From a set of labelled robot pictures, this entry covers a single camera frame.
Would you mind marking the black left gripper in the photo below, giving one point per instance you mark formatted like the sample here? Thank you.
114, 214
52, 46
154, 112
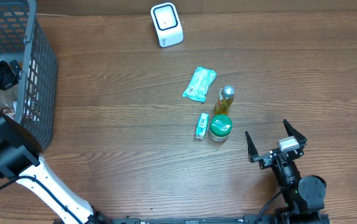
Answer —
10, 78

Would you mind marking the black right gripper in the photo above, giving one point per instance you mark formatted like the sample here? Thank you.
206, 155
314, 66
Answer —
275, 156

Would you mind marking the green lid white jar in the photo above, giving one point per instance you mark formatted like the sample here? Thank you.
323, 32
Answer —
220, 128

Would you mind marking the yellow liquid bottle grey cap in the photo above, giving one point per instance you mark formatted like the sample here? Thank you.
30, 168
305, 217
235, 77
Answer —
225, 99

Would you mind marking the Kleenex tissue pack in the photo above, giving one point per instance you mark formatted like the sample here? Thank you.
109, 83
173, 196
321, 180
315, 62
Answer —
202, 125

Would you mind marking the teal snack packet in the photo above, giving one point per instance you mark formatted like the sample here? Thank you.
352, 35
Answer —
199, 85

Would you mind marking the brown white snack bag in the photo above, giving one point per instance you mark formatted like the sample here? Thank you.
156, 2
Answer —
8, 101

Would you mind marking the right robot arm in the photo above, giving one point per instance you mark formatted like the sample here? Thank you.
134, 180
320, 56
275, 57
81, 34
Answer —
299, 199

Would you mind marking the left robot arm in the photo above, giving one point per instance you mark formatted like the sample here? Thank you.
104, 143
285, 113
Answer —
21, 161

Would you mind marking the white barcode scanner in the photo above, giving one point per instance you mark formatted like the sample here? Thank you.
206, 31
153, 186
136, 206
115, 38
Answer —
167, 24

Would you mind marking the grey plastic mesh basket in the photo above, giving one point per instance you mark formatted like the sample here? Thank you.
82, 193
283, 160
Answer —
22, 39

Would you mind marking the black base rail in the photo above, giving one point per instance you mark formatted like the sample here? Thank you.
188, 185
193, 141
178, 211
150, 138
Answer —
197, 221

